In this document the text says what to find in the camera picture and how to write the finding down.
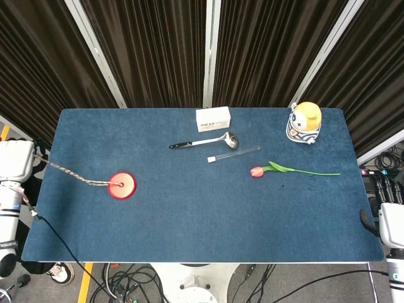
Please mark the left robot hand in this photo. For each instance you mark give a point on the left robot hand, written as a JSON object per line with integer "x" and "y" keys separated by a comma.
{"x": 15, "y": 161}

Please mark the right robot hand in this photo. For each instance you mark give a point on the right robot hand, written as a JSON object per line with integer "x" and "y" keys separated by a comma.
{"x": 393, "y": 224}

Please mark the red disc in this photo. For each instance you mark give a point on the red disc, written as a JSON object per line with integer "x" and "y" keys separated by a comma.
{"x": 124, "y": 191}

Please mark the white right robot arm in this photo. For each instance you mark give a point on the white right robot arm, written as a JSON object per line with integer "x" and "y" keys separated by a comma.
{"x": 396, "y": 274}

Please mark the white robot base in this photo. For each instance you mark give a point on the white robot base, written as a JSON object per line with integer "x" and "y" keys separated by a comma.
{"x": 195, "y": 284}

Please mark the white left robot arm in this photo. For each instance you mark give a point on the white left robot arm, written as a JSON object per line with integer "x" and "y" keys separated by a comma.
{"x": 8, "y": 221}

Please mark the dark brown curtain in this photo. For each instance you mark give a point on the dark brown curtain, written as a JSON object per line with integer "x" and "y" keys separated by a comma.
{"x": 372, "y": 79}
{"x": 268, "y": 53}
{"x": 38, "y": 63}
{"x": 151, "y": 53}

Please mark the black trouser leg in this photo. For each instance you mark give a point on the black trouser leg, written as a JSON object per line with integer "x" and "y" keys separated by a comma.
{"x": 34, "y": 267}

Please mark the white black sneaker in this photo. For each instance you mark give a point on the white black sneaker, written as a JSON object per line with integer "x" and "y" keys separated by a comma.
{"x": 61, "y": 273}

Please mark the yellow striped plush toy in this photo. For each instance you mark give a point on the yellow striped plush toy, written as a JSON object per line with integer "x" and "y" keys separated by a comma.
{"x": 311, "y": 116}

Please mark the artificial pink tulip flower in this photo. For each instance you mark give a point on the artificial pink tulip flower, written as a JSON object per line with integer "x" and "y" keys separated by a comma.
{"x": 257, "y": 172}

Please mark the blue fabric table mat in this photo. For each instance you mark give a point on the blue fabric table mat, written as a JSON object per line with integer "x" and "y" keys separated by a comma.
{"x": 189, "y": 205}

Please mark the clear test tube white cap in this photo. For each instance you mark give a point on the clear test tube white cap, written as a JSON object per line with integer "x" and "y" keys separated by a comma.
{"x": 211, "y": 159}

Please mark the white labelled cardboard box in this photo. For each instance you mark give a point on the white labelled cardboard box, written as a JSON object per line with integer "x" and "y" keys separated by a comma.
{"x": 213, "y": 115}

